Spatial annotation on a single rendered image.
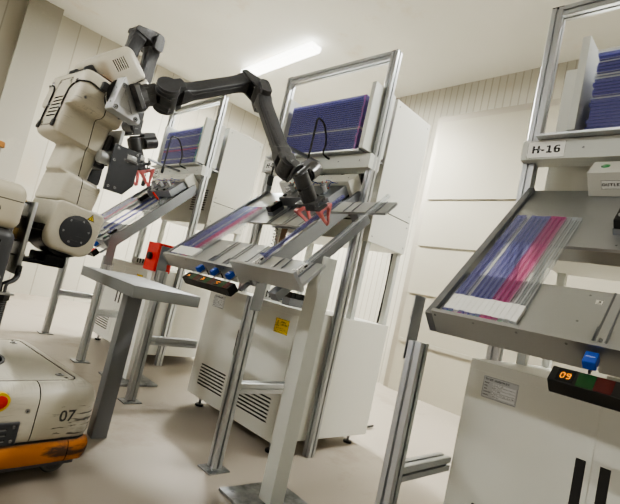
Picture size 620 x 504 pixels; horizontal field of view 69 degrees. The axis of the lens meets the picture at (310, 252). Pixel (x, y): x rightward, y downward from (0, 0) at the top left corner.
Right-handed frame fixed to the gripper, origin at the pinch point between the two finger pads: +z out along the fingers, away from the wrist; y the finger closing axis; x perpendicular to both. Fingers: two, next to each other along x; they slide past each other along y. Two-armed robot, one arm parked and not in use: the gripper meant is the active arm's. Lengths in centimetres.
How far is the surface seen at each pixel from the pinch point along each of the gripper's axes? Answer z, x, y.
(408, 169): 18, -85, 21
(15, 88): -105, -38, 423
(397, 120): -8, -86, 21
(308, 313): 18.9, 26.9, -11.9
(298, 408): 43, 46, -14
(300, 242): 12.2, -2.8, 18.8
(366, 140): -9, -58, 18
